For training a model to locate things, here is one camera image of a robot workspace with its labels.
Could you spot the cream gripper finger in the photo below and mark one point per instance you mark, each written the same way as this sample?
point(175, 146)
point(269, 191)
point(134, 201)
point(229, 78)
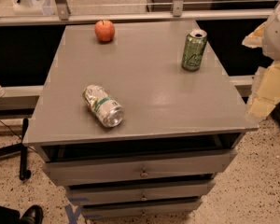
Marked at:
point(265, 92)
point(254, 39)

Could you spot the green soda can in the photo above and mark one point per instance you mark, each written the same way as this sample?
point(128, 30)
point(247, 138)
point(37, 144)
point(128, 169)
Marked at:
point(194, 48)

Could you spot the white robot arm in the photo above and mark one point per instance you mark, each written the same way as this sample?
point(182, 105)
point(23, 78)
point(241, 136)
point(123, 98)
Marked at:
point(271, 37)

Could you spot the red apple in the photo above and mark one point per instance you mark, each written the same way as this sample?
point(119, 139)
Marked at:
point(104, 30)

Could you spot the silver crushed can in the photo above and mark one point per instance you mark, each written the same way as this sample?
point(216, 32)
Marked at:
point(109, 111)

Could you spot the middle grey drawer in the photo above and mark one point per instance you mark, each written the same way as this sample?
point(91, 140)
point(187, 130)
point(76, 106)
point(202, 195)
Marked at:
point(140, 193)

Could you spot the grey drawer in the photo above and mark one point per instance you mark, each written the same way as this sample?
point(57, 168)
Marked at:
point(140, 208)
point(140, 193)
point(138, 168)

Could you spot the top grey drawer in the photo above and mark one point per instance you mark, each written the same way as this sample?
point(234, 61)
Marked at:
point(138, 168)

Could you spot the bottom grey drawer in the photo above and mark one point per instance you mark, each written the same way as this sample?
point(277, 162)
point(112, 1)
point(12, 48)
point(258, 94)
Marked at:
point(140, 208)

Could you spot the black shoe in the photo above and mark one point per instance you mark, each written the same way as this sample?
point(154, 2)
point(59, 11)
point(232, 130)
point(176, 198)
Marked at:
point(33, 215)

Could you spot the black tripod stand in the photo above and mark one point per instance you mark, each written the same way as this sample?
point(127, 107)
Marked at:
point(24, 173)

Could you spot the metal railing frame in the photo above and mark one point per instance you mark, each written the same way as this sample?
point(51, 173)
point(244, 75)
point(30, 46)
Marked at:
point(43, 12)

